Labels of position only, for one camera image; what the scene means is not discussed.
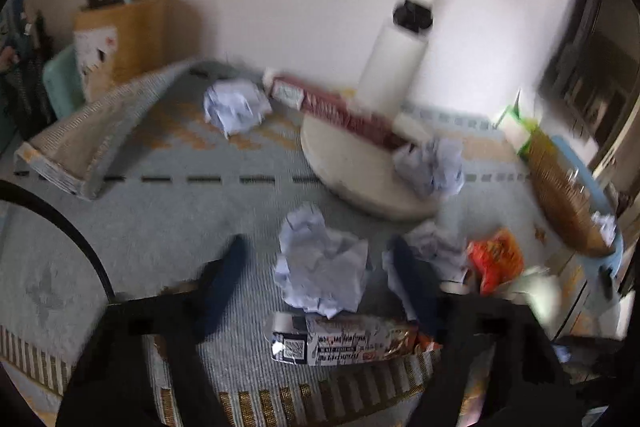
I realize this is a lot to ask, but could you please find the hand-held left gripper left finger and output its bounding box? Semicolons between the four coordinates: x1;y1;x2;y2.
55;234;248;427

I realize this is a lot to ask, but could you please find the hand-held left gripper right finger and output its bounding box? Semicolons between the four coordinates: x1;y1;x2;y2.
390;237;586;427

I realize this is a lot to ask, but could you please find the pale blue paper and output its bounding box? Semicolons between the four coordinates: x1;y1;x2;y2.
392;137;466;198
590;211;618;248
202;78;273;138
382;221;473;303
274;203;370;319

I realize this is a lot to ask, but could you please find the golden ribbed bowl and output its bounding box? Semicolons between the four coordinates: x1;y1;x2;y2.
527;127;621;258

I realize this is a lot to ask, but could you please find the orange snack packet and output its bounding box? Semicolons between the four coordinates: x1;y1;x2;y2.
467;228;525;297

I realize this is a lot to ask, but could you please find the silver snack bar wrapper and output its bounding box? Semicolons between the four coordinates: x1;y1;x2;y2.
270;311;443;367

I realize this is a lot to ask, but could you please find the patterned woven rug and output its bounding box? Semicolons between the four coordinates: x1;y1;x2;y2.
0;59;626;427

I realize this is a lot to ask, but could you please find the white object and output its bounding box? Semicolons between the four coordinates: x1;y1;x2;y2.
505;267;566;338

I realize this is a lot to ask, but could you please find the green and white carton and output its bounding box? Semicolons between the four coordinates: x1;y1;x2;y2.
495;89;543;158

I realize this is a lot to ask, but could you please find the long maroon box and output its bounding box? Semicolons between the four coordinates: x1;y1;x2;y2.
262;69;431;152

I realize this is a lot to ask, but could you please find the white floor lamp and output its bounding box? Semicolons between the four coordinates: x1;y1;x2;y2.
300;0;473;220

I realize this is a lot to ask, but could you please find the brown cardboard box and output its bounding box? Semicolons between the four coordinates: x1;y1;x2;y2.
74;0;168;102

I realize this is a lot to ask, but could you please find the teal plastic container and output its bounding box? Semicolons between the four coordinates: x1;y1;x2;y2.
42;44;86;120

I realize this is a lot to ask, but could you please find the dark cabinet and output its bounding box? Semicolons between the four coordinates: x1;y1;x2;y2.
540;0;640;168

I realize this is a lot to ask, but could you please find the dark striped cloth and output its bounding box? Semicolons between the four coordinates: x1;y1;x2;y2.
0;0;56;128

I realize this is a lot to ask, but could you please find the black cable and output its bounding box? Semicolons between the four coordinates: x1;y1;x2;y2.
0;183;115;304

